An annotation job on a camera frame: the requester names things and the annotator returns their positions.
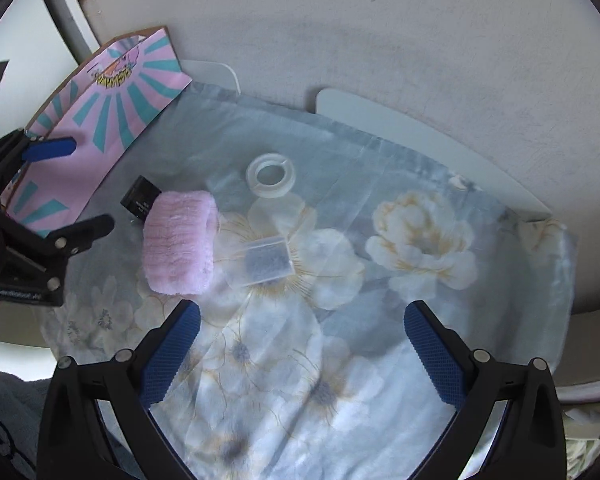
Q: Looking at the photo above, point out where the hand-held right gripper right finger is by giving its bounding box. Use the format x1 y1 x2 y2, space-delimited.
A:
403 300 566 480

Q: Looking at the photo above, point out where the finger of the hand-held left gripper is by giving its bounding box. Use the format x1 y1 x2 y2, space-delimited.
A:
0 214 116 286
0 129 78 196

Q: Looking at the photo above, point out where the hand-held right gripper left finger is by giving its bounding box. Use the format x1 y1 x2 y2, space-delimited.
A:
39 300 202 480

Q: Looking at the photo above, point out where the cardboard box with pink print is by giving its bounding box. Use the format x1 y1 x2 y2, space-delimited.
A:
0 27 193 241

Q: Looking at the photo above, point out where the small black box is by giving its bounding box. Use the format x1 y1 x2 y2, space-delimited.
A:
121 176 163 223

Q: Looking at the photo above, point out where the floral cloth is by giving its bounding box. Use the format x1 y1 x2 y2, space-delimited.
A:
40 82 578 480

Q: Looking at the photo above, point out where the pink fluffy wristband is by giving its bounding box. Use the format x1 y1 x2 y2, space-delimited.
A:
142 191 220 296

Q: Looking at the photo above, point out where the person's grey fleece clothing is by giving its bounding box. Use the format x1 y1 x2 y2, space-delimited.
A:
0 372 56 480

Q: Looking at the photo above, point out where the clear zip bag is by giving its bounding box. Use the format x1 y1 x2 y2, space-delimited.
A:
227 234 296 288

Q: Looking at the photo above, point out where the white patterned packet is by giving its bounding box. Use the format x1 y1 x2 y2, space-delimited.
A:
562 407 600 466

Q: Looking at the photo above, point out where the clear tape roll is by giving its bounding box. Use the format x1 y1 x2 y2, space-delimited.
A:
246 153 299 200

